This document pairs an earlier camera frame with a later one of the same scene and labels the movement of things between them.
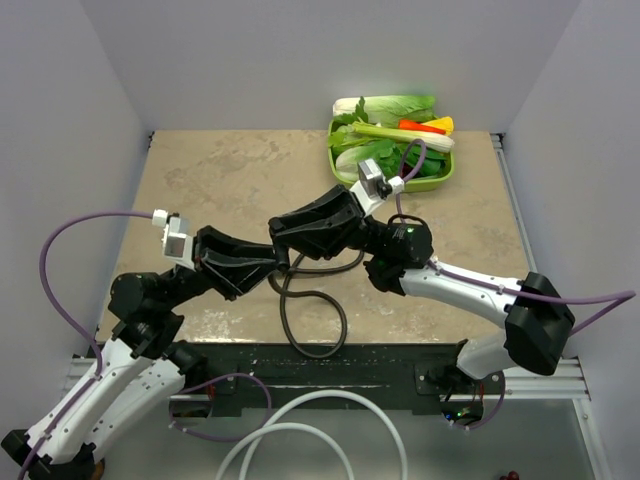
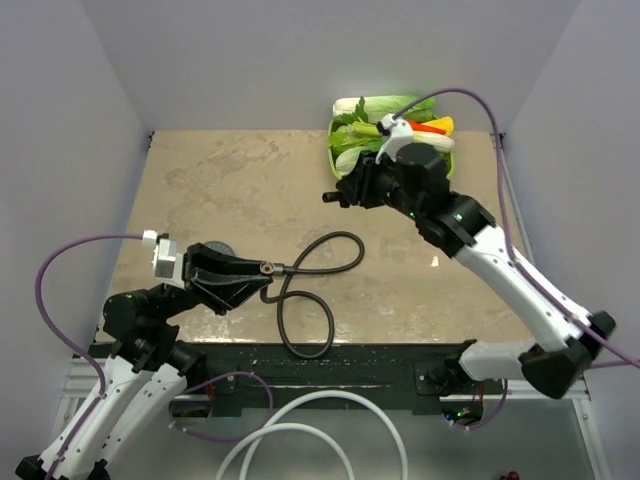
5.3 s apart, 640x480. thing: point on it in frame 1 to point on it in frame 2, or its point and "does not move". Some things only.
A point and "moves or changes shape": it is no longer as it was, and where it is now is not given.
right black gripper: [323, 227] to [357, 186]
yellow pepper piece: [445, 122] does not move
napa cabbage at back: [388, 109] does not move
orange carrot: [407, 124] does not move
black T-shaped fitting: [282, 258] moves or changes shape
